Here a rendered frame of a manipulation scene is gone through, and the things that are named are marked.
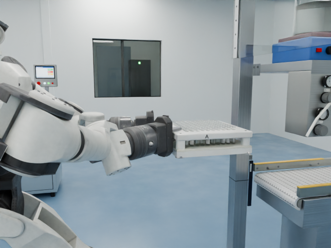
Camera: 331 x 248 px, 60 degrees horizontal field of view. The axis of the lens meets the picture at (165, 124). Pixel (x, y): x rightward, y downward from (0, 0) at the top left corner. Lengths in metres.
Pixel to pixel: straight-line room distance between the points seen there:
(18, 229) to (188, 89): 5.40
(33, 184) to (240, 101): 2.51
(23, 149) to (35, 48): 5.40
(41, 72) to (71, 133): 2.97
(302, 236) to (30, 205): 1.00
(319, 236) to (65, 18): 5.37
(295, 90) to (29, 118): 0.78
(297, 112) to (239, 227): 0.59
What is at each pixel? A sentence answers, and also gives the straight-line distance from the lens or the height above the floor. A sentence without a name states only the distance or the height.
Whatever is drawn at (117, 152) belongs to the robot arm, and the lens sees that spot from 0.71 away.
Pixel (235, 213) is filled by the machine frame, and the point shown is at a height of 0.66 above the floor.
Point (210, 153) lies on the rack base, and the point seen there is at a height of 1.00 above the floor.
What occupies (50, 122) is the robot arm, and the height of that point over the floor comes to 1.15.
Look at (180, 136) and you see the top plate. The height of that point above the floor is 1.06.
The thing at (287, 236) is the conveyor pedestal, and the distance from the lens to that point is 1.38.
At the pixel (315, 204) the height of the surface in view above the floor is 0.81.
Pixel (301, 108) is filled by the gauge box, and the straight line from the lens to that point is 0.97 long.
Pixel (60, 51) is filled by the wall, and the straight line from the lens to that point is 5.81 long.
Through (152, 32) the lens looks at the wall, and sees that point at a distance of 5.95.
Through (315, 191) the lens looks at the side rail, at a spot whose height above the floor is 0.86.
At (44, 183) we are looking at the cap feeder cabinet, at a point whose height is 0.16.
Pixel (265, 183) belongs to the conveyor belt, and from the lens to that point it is 1.20.
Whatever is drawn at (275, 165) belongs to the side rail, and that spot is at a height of 0.86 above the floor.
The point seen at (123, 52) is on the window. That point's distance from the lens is 5.91.
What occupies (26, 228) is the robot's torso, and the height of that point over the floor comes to 0.81.
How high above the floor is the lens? 1.22
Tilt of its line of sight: 9 degrees down
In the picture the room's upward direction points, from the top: straight up
